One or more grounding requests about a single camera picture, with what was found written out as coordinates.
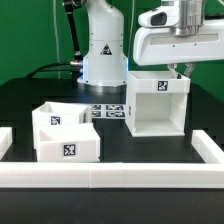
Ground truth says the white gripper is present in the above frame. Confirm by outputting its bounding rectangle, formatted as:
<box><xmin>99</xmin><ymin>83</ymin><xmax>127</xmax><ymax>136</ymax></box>
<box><xmin>133</xmin><ymin>25</ymin><xmax>224</xmax><ymax>79</ymax></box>

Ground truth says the white drawer cabinet frame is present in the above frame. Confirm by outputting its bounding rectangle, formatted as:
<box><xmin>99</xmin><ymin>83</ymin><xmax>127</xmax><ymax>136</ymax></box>
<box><xmin>125</xmin><ymin>71</ymin><xmax>190</xmax><ymax>137</ymax></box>

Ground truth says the white drawer box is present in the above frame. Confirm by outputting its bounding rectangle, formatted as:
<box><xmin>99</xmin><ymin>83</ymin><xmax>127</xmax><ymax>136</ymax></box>
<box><xmin>35</xmin><ymin>123</ymin><xmax>100</xmax><ymax>163</ymax></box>
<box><xmin>32</xmin><ymin>102</ymin><xmax>92</xmax><ymax>126</ymax></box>

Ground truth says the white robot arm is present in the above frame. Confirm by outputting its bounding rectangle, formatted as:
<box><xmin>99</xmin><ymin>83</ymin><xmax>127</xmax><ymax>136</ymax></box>
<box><xmin>78</xmin><ymin>0</ymin><xmax>224</xmax><ymax>88</ymax></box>

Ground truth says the white right fence bar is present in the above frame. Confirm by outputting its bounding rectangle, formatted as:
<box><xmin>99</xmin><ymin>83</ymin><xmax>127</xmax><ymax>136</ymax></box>
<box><xmin>191</xmin><ymin>130</ymin><xmax>224</xmax><ymax>165</ymax></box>

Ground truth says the white fence bar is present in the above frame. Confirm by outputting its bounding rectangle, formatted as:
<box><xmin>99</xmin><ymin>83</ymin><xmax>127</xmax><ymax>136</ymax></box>
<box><xmin>191</xmin><ymin>130</ymin><xmax>224</xmax><ymax>165</ymax></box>
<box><xmin>0</xmin><ymin>127</ymin><xmax>13</xmax><ymax>160</ymax></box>
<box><xmin>0</xmin><ymin>162</ymin><xmax>224</xmax><ymax>188</ymax></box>

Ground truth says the white marker sheet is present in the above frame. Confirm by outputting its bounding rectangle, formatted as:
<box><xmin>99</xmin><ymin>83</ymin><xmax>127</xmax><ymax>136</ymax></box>
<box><xmin>91</xmin><ymin>104</ymin><xmax>125</xmax><ymax>119</ymax></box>

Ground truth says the white left fence bar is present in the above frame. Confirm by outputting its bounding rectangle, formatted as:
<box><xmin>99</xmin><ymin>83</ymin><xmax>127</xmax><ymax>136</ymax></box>
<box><xmin>0</xmin><ymin>127</ymin><xmax>13</xmax><ymax>160</ymax></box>

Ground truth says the white front fence bar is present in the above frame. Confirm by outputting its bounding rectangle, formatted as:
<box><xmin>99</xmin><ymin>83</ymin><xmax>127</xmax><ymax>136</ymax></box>
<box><xmin>0</xmin><ymin>162</ymin><xmax>224</xmax><ymax>188</ymax></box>

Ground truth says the black cable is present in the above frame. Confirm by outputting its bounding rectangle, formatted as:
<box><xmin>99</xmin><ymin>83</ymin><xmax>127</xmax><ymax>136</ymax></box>
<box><xmin>25</xmin><ymin>62</ymin><xmax>83</xmax><ymax>79</ymax></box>

